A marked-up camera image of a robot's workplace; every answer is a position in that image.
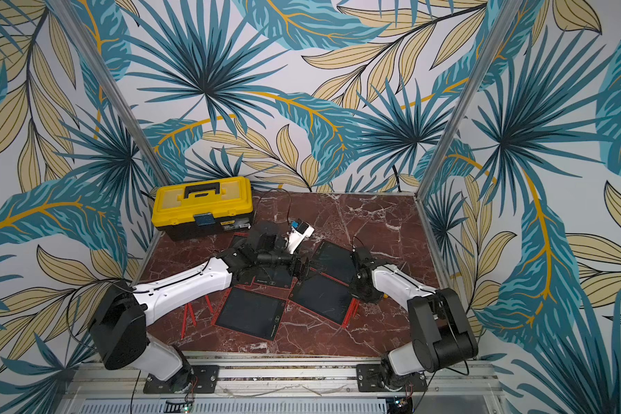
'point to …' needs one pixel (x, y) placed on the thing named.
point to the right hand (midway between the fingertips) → (358, 295)
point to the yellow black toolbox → (202, 209)
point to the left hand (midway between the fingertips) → (317, 263)
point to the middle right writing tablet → (323, 296)
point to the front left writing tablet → (251, 312)
